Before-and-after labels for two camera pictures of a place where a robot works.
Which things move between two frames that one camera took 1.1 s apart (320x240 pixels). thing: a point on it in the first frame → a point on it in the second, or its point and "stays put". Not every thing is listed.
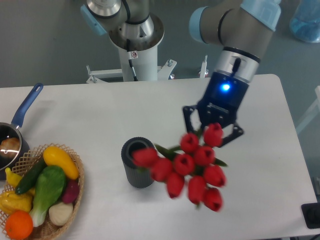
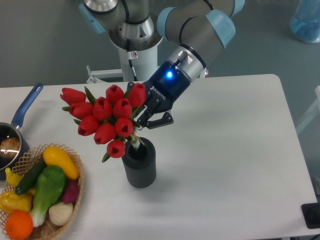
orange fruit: [19, 225] stays put
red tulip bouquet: [193, 162] → [110, 120]
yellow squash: [54, 156] stays put
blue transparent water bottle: [305, 23] stays put
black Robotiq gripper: [220, 105] → [163, 90]
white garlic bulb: [60, 213] stays put
